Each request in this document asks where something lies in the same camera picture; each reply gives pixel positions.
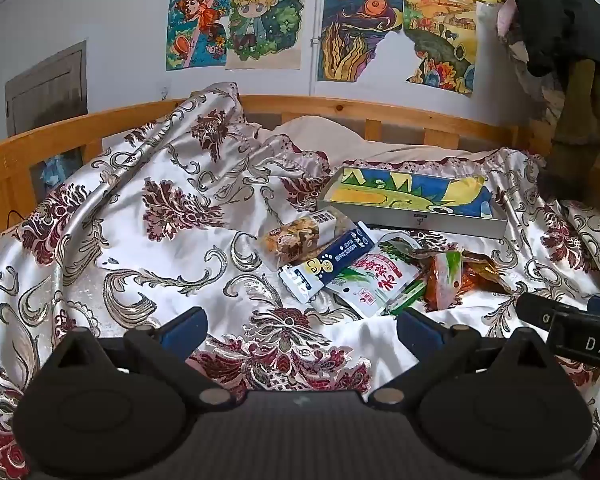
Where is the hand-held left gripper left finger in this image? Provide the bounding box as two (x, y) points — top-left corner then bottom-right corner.
(44, 306), (237, 409)

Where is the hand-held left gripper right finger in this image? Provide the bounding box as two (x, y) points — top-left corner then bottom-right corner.
(367, 308), (561, 408)

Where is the green stick packet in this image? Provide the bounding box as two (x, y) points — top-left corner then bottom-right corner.
(386, 280), (429, 317)

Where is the orange snack packet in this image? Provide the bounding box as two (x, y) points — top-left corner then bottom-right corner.
(422, 249), (481, 312)

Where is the golden brown snack packet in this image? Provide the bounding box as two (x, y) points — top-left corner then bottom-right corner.
(460, 255), (515, 293)

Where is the white green snack bag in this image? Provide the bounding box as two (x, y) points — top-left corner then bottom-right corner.
(325, 240), (423, 318)

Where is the blue milk powder sachet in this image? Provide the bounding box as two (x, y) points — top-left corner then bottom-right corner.
(278, 221), (376, 306)

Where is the grey shallow box tray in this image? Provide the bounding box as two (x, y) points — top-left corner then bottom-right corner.
(316, 165), (511, 240)

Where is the clear biscuit packet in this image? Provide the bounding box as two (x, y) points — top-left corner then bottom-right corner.
(257, 222), (326, 273)

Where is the floral satin blanket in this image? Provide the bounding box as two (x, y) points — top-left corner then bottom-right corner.
(0, 82), (600, 480)

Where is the green yellow drawing sheet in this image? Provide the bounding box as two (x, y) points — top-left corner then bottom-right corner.
(325, 167), (496, 218)

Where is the pale blue bag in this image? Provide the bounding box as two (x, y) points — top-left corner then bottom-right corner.
(40, 155), (83, 191)

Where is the beige bed sheet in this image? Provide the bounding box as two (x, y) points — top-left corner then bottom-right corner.
(257, 115), (486, 166)

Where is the pale patterned cloth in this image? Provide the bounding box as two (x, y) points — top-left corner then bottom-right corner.
(510, 35), (568, 126)

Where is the hillside landscape drawing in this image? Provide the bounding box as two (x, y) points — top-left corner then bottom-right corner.
(402, 0), (478, 97)

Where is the pink cloth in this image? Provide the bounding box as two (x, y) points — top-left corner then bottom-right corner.
(495, 0), (518, 38)

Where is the swirly sun drawing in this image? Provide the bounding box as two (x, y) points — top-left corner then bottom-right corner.
(317, 0), (406, 83)

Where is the red-haired girl drawing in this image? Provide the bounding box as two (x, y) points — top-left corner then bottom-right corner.
(166, 0), (231, 72)

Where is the wooden bed frame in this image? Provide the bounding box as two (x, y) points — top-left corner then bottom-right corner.
(0, 94), (556, 241)

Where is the grey wall hatch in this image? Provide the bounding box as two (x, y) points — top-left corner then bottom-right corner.
(5, 40), (88, 137)

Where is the white wall pipe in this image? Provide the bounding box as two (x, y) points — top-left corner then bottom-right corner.
(307, 0), (323, 97)

